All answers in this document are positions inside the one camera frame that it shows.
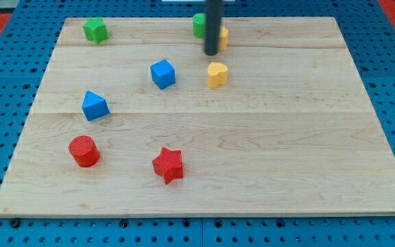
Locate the wooden board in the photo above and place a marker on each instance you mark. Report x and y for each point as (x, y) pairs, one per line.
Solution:
(292, 133)

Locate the yellow hexagon block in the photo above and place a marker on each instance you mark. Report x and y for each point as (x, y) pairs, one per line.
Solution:
(223, 38)

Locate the yellow heart block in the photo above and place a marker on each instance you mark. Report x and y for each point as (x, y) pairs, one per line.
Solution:
(217, 74)

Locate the blue triangle block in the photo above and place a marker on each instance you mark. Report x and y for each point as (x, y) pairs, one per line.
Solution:
(94, 106)

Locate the red star block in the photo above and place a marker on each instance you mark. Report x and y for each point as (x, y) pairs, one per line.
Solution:
(168, 164)

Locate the green star block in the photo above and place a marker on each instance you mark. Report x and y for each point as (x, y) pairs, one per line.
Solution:
(95, 30)

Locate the red cylinder block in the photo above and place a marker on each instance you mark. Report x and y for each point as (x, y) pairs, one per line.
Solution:
(84, 151)

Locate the green cylinder block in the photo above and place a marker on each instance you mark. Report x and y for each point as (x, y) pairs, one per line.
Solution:
(198, 23)

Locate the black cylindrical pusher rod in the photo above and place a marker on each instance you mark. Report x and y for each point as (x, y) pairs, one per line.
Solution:
(213, 12)

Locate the blue cube block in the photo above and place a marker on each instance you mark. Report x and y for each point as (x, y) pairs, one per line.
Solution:
(163, 74)

